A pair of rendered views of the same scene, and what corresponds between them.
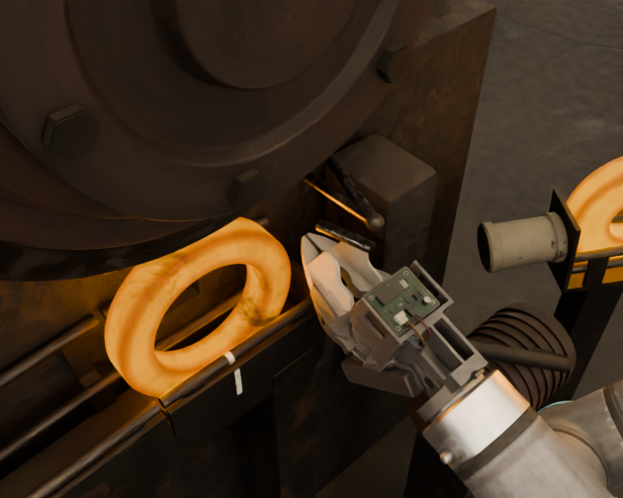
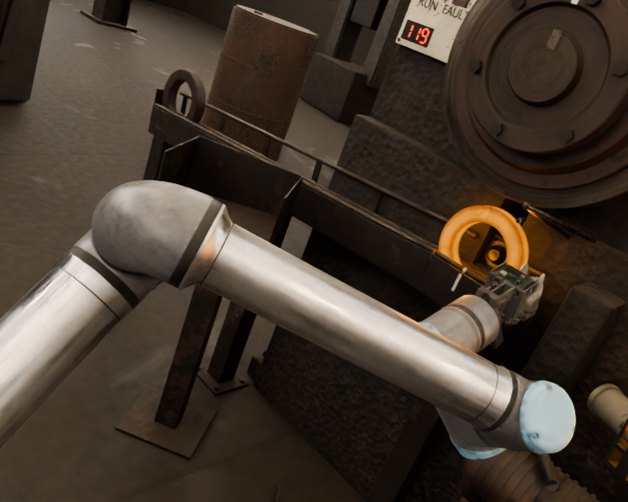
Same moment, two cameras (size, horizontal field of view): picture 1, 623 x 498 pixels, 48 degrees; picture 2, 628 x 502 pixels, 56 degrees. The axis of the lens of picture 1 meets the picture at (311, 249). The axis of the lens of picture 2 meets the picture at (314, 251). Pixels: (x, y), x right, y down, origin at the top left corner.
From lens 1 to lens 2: 101 cm
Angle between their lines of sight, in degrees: 67
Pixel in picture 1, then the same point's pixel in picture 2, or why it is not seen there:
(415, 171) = (603, 300)
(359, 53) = (559, 125)
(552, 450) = (461, 322)
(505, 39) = not seen: outside the picture
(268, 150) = (510, 125)
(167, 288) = (477, 211)
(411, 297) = (516, 279)
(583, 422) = not seen: hidden behind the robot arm
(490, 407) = (472, 301)
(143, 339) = (457, 223)
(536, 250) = (614, 409)
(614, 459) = not seen: hidden behind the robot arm
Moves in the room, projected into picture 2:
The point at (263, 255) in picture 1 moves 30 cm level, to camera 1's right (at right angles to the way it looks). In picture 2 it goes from (512, 247) to (585, 329)
